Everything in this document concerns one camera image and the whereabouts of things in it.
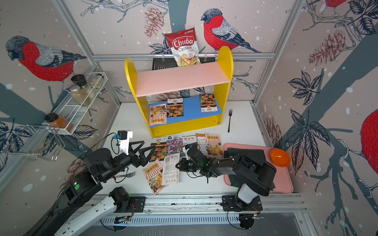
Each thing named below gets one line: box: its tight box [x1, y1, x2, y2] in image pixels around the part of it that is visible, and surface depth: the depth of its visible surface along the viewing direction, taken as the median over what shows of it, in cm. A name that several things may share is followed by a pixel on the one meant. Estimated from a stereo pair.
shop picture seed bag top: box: [205, 132, 223, 158], surface depth 97 cm
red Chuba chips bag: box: [164, 27, 202, 67], surface depth 85 cm
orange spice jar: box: [44, 112, 74, 132], surface depth 62 cm
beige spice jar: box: [68, 84, 92, 107], surface depth 74 cm
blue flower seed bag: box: [182, 134, 197, 147], surface depth 100 cm
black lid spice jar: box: [70, 74, 95, 100], surface depth 76 cm
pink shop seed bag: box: [142, 158, 169, 196], surface depth 84 cm
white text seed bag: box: [162, 152, 180, 186], surface depth 84 cm
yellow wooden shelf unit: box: [124, 46, 234, 138], surface depth 81 cm
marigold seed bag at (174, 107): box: [166, 97, 184, 118], surface depth 100 cm
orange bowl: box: [270, 148, 291, 168], surface depth 87 cm
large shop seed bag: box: [149, 103, 167, 127], surface depth 97 cm
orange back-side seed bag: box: [195, 133, 208, 156], surface depth 100 cm
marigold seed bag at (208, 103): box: [199, 93, 219, 113], surface depth 103 cm
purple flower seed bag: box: [166, 133, 184, 156], surface depth 97 cm
